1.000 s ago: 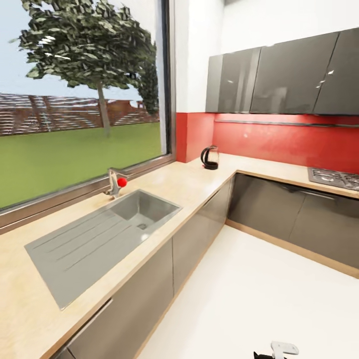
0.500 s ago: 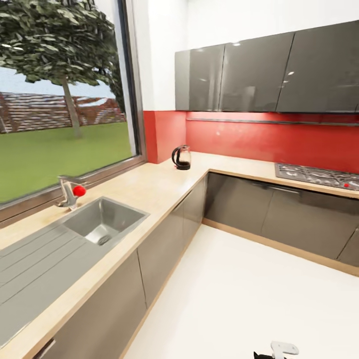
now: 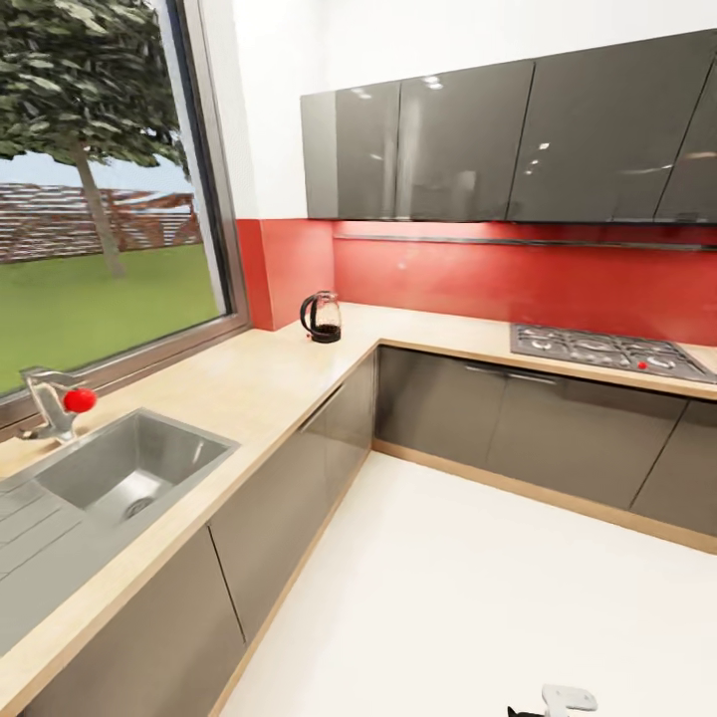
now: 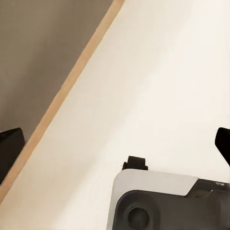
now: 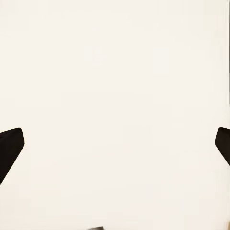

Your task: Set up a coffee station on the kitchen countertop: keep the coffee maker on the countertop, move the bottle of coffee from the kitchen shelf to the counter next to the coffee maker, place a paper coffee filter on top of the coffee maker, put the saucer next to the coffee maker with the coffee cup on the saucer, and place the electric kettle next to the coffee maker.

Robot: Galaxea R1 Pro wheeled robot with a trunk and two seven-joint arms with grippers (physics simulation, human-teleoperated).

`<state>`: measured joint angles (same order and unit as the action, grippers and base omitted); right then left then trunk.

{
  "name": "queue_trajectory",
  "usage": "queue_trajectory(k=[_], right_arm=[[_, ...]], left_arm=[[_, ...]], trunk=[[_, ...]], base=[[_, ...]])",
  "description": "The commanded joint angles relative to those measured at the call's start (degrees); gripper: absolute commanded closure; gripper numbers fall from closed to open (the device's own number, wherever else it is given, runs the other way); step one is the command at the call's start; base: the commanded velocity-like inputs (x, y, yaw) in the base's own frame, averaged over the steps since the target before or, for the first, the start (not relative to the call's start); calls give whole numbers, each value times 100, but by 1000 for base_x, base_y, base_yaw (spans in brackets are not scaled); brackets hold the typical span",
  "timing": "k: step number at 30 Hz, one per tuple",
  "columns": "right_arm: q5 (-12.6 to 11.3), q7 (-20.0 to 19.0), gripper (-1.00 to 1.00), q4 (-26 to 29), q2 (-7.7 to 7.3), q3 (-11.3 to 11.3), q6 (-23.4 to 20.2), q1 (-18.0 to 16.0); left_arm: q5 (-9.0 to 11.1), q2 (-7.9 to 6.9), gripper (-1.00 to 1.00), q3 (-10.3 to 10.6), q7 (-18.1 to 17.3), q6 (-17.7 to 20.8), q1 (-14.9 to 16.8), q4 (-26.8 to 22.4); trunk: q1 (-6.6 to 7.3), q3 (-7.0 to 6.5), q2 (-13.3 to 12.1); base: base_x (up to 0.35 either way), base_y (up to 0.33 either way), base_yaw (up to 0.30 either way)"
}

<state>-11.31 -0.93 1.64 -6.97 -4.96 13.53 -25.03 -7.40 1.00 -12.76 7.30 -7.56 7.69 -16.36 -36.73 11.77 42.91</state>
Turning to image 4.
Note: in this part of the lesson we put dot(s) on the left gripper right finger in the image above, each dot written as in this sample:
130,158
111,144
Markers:
222,142

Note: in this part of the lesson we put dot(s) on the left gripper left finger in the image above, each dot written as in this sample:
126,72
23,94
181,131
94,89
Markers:
11,145

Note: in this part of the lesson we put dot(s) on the cabinet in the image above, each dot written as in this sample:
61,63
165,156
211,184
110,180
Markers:
40,42

